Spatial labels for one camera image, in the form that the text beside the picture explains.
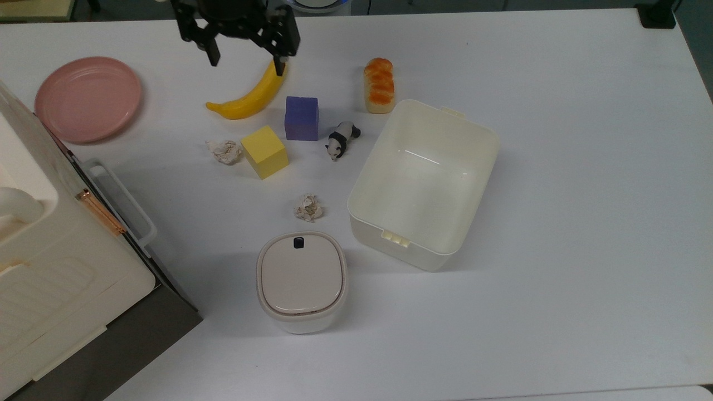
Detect cream plastic box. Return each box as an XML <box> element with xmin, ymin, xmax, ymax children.
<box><xmin>347</xmin><ymin>99</ymin><xmax>500</xmax><ymax>272</ymax></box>

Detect white cabinet door handle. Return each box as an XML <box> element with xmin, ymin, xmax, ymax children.
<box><xmin>81</xmin><ymin>159</ymin><xmax>158</xmax><ymax>258</ymax></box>

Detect rose gold handle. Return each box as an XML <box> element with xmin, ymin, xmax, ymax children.
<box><xmin>75</xmin><ymin>188</ymin><xmax>126</xmax><ymax>237</ymax></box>

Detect panda toy figure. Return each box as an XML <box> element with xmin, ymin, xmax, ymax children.
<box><xmin>325</xmin><ymin>121</ymin><xmax>362</xmax><ymax>162</ymax></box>

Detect crumpled paper ball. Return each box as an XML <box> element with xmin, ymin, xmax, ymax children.
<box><xmin>205</xmin><ymin>139</ymin><xmax>243</xmax><ymax>167</ymax></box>
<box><xmin>294</xmin><ymin>193</ymin><xmax>325</xmax><ymax>223</ymax></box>

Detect wooden side table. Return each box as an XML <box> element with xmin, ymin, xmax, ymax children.
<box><xmin>0</xmin><ymin>0</ymin><xmax>77</xmax><ymax>23</ymax></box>

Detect black clamp block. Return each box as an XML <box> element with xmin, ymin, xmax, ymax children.
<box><xmin>634</xmin><ymin>0</ymin><xmax>678</xmax><ymax>30</ymax></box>

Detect cream toy cabinet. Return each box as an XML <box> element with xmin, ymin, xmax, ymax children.
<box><xmin>0</xmin><ymin>81</ymin><xmax>204</xmax><ymax>401</ymax></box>

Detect yellow foam cube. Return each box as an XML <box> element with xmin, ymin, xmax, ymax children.
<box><xmin>240</xmin><ymin>125</ymin><xmax>290</xmax><ymax>180</ymax></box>

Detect pink plate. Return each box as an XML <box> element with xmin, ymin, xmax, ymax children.
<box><xmin>35</xmin><ymin>56</ymin><xmax>143</xmax><ymax>144</ymax></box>

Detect white lidded trash bin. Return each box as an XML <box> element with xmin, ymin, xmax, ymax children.
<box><xmin>256</xmin><ymin>231</ymin><xmax>349</xmax><ymax>335</ymax></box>

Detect toy bread loaf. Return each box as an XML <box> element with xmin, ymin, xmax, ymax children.
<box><xmin>363</xmin><ymin>57</ymin><xmax>397</xmax><ymax>114</ymax></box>

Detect yellow banana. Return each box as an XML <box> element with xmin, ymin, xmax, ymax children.
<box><xmin>206</xmin><ymin>58</ymin><xmax>287</xmax><ymax>120</ymax></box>

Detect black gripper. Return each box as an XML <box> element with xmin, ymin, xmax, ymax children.
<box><xmin>170</xmin><ymin>0</ymin><xmax>302</xmax><ymax>77</ymax></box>

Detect purple foam cube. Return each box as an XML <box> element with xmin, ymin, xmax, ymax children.
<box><xmin>284</xmin><ymin>96</ymin><xmax>320</xmax><ymax>141</ymax></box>

